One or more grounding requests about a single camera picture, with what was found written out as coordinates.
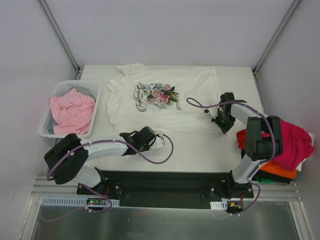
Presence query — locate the white floral t shirt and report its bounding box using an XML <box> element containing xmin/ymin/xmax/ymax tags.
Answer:
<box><xmin>106</xmin><ymin>63</ymin><xmax>221</xmax><ymax>134</ymax></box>

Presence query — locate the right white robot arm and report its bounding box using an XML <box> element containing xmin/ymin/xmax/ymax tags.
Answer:
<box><xmin>211</xmin><ymin>92</ymin><xmax>283</xmax><ymax>199</ymax></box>

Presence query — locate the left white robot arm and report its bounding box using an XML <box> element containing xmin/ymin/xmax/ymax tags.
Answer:
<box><xmin>44</xmin><ymin>126</ymin><xmax>165</xmax><ymax>195</ymax></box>

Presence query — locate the red t shirt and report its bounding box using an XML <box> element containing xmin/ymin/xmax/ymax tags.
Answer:
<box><xmin>236</xmin><ymin>129</ymin><xmax>247</xmax><ymax>150</ymax></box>

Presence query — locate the black t shirt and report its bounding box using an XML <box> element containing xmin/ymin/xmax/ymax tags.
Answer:
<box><xmin>252</xmin><ymin>154</ymin><xmax>293</xmax><ymax>184</ymax></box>

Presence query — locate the orange t shirt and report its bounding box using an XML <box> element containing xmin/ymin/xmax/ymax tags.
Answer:
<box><xmin>260</xmin><ymin>161</ymin><xmax>298</xmax><ymax>179</ymax></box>

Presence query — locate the green t shirt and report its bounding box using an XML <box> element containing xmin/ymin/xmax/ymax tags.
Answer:
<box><xmin>254</xmin><ymin>176</ymin><xmax>278</xmax><ymax>184</ymax></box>

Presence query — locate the pink t shirt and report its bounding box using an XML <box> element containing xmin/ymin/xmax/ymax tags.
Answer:
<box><xmin>49</xmin><ymin>87</ymin><xmax>97</xmax><ymax>135</ymax></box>

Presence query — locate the magenta t shirt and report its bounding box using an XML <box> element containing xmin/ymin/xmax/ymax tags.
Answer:
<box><xmin>273</xmin><ymin>119</ymin><xmax>315</xmax><ymax>172</ymax></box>

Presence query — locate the white plastic laundry basket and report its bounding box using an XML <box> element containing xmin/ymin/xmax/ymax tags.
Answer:
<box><xmin>38</xmin><ymin>80</ymin><xmax>102</xmax><ymax>139</ymax></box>

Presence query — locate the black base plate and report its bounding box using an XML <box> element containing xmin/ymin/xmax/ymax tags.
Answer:
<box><xmin>76</xmin><ymin>167</ymin><xmax>259</xmax><ymax>207</ymax></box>

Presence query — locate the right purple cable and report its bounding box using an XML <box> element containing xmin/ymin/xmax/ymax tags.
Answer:
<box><xmin>185</xmin><ymin>96</ymin><xmax>278</xmax><ymax>219</ymax></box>

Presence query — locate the purple cable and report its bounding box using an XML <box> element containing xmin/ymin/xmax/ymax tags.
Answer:
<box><xmin>185</xmin><ymin>96</ymin><xmax>278</xmax><ymax>219</ymax></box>
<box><xmin>39</xmin><ymin>134</ymin><xmax>175</xmax><ymax>222</ymax></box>

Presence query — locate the right white cable duct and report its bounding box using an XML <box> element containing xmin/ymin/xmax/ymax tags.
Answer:
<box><xmin>210</xmin><ymin>200</ymin><xmax>228</xmax><ymax>211</ymax></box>

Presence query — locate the white cable duct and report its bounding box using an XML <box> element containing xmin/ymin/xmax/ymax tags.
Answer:
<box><xmin>41</xmin><ymin>196</ymin><xmax>120</xmax><ymax>208</ymax></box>
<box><xmin>210</xmin><ymin>200</ymin><xmax>228</xmax><ymax>211</ymax></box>

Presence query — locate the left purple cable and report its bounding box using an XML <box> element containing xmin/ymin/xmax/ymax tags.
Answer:
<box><xmin>39</xmin><ymin>134</ymin><xmax>175</xmax><ymax>222</ymax></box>

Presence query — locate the aluminium rail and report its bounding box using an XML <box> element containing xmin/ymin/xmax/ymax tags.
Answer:
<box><xmin>30</xmin><ymin>137</ymin><xmax>303</xmax><ymax>201</ymax></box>

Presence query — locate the left white cable duct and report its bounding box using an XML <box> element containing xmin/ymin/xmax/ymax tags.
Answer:
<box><xmin>41</xmin><ymin>196</ymin><xmax>120</xmax><ymax>208</ymax></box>

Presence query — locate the left aluminium frame post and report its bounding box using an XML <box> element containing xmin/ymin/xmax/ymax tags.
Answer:
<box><xmin>37</xmin><ymin>0</ymin><xmax>81</xmax><ymax>74</ymax></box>

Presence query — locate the aluminium frame post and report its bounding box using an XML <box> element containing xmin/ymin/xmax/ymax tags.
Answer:
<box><xmin>252</xmin><ymin>0</ymin><xmax>303</xmax><ymax>76</ymax></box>
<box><xmin>37</xmin><ymin>0</ymin><xmax>81</xmax><ymax>74</ymax></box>

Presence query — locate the right aluminium frame post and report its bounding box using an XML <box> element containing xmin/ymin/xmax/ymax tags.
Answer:
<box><xmin>252</xmin><ymin>0</ymin><xmax>303</xmax><ymax>76</ymax></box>

